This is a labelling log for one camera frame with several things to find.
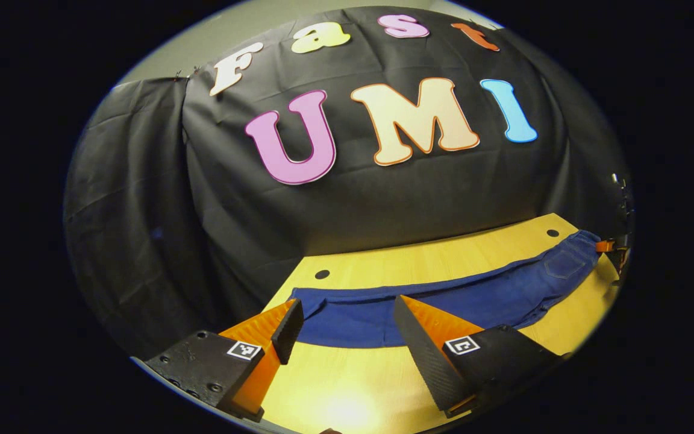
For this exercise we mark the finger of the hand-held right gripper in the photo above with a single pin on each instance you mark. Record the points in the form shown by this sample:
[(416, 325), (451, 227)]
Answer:
[(605, 246)]

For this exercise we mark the blue jeans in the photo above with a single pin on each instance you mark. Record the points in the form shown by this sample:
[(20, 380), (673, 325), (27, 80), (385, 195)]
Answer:
[(491, 295)]

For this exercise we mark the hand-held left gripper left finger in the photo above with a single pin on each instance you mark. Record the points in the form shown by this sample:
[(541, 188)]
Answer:
[(290, 331)]

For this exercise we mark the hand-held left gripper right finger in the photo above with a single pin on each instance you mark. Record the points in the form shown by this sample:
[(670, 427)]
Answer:
[(425, 361)]

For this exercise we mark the black backdrop cloth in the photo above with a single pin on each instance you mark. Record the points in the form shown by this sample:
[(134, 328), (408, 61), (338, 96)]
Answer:
[(383, 199)]

